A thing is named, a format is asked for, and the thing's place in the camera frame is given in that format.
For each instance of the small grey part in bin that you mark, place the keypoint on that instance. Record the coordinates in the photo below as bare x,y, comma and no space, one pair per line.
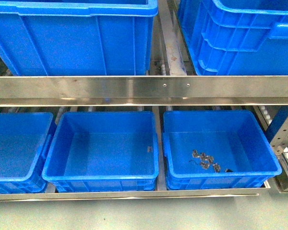
149,149

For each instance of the blue lower bin with parts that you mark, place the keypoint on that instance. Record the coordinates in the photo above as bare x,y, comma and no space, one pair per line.
234,138

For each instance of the pile of grey contact blocks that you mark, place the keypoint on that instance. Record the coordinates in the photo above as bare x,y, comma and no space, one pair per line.
200,162

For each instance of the blue ribbed upper right bin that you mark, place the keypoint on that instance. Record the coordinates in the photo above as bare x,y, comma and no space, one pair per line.
236,37

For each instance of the blue lower far-left bin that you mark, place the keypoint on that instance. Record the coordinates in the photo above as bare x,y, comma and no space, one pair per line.
25,139

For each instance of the blue upper middle bin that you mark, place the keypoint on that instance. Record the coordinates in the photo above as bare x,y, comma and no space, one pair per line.
76,37

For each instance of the steel upper shelf rail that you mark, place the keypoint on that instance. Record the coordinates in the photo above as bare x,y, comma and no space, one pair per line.
144,90

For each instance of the steel shelf rail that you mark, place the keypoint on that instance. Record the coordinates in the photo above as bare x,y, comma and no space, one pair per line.
49,196
144,90

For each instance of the steel lower shelf rail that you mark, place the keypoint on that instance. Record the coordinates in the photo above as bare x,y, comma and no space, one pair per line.
49,196

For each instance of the perforated steel rack post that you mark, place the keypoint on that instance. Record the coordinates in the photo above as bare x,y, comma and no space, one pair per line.
277,131

